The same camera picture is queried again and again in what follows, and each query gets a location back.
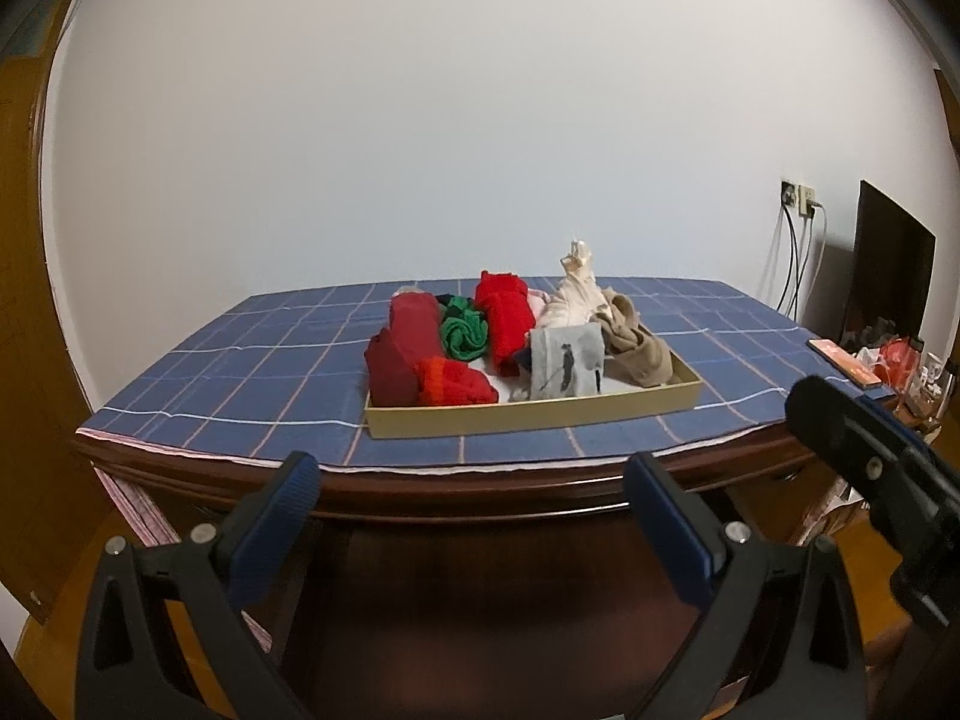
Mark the blue checked tablecloth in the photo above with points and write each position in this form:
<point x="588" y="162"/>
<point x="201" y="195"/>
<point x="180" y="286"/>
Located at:
<point x="262" y="367"/>

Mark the orange-red underwear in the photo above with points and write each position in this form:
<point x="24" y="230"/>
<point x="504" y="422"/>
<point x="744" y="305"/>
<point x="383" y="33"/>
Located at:
<point x="450" y="384"/>

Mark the pink striped cloth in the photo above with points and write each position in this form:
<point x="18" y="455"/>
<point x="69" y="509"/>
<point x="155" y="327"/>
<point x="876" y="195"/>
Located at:
<point x="135" y="502"/>

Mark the maroon underwear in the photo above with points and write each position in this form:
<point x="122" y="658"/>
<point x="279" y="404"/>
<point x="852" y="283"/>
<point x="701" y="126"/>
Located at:
<point x="390" y="375"/>

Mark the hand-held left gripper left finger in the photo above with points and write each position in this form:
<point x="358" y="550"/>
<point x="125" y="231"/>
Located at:
<point x="274" y="532"/>

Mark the white wall socket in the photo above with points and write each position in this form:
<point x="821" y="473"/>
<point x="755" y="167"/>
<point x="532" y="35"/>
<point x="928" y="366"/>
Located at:
<point x="787" y="191"/>
<point x="807" y="199"/>

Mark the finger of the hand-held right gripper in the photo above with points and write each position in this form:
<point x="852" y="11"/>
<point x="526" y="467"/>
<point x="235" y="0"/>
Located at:
<point x="832" y="420"/>

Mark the grey printed underwear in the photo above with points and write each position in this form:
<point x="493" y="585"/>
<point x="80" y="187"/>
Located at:
<point x="566" y="360"/>

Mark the brown wooden door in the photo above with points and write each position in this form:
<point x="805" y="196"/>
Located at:
<point x="22" y="240"/>

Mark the dark wooden drawer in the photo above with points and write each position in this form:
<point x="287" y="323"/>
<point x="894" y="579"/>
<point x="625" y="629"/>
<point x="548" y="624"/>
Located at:
<point x="480" y="600"/>

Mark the dark wooden dresser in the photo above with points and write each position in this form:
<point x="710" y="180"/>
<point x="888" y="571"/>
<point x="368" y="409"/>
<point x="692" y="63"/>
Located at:
<point x="465" y="495"/>

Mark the beige underwear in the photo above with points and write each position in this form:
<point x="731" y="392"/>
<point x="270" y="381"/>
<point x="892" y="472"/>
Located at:
<point x="621" y="315"/>
<point x="643" y="364"/>

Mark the pink patterned bundle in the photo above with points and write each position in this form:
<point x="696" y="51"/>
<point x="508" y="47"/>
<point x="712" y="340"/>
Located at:
<point x="836" y="506"/>

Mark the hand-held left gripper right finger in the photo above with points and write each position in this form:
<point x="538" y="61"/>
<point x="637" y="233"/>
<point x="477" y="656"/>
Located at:
<point x="675" y="540"/>

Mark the white underwear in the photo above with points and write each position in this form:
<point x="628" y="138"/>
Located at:
<point x="574" y="292"/>

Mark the green and black underwear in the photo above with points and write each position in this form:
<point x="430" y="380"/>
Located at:
<point x="463" y="334"/>

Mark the red-edged smartphone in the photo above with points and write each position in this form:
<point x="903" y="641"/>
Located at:
<point x="844" y="361"/>

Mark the black monitor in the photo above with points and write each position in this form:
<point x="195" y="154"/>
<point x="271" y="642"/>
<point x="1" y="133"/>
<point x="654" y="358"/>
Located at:
<point x="892" y="262"/>

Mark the clear glass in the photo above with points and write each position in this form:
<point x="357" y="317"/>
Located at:
<point x="934" y="379"/>

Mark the tan cardboard tray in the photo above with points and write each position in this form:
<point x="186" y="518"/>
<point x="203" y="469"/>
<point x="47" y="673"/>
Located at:
<point x="525" y="420"/>

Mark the bright red underwear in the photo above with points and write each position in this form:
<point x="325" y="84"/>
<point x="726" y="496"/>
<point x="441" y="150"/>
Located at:
<point x="504" y="322"/>

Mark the pale pink underwear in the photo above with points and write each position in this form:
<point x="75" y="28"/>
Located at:
<point x="538" y="306"/>

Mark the brown wooden frame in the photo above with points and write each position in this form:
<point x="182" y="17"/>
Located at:
<point x="948" y="109"/>

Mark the red packet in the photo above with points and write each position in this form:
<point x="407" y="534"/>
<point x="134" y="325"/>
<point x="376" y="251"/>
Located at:
<point x="898" y="354"/>

